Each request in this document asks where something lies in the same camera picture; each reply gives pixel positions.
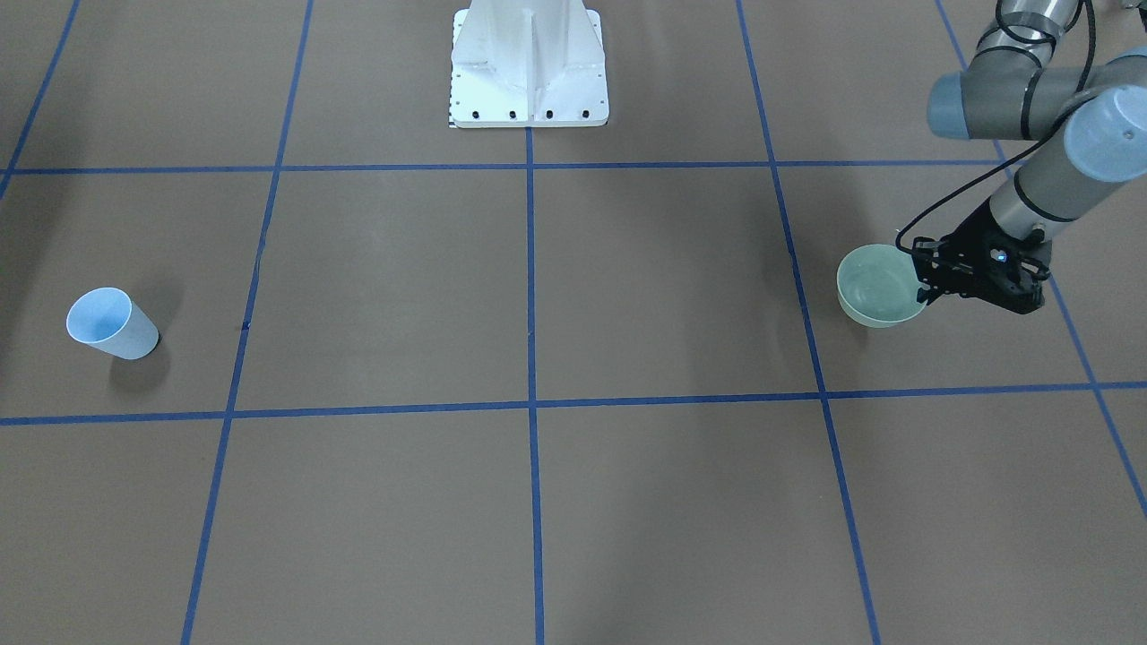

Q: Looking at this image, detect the light green bowl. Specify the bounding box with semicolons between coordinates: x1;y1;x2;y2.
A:
835;244;926;328

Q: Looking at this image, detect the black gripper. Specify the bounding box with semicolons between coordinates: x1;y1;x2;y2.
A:
910;201;1050;314

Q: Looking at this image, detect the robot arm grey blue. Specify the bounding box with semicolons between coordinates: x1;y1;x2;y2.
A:
902;1;1146;314

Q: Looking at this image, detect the light blue plastic cup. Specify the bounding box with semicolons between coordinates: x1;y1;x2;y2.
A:
65;287;159;360

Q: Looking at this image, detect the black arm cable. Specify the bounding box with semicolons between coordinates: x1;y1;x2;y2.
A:
896;0;1099;256

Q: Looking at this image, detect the white camera pedestal column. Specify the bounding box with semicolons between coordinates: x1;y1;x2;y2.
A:
448;1;610;129

